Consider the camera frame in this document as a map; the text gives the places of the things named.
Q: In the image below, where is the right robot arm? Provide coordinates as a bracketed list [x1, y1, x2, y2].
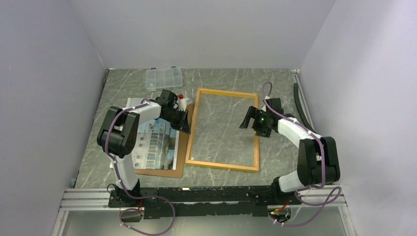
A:
[240, 98, 340, 204]

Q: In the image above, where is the aluminium rail frame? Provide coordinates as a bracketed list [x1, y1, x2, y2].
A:
[60, 185, 356, 236]

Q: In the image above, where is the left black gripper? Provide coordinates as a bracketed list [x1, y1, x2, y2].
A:
[162, 109, 191, 135]

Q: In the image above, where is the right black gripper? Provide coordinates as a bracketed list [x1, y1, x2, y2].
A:
[239, 106, 271, 138]

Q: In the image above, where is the clear plastic organizer box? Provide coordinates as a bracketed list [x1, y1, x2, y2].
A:
[145, 67, 183, 90]

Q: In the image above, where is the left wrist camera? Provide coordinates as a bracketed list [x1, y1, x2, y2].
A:
[177, 94, 193, 111]

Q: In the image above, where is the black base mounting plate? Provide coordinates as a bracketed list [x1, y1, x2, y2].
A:
[108, 185, 301, 219]

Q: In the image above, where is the brown backing board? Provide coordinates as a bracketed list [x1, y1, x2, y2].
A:
[130, 118, 189, 178]

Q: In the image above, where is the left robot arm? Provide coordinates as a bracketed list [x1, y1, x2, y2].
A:
[97, 89, 192, 207]

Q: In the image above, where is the black corrugated hose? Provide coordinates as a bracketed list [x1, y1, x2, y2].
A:
[293, 83, 314, 132]

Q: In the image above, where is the yellow wooden picture frame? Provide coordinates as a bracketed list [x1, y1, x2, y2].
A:
[185, 88, 260, 172]

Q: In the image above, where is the building photo print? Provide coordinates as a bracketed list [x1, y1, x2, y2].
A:
[110, 97, 182, 171]

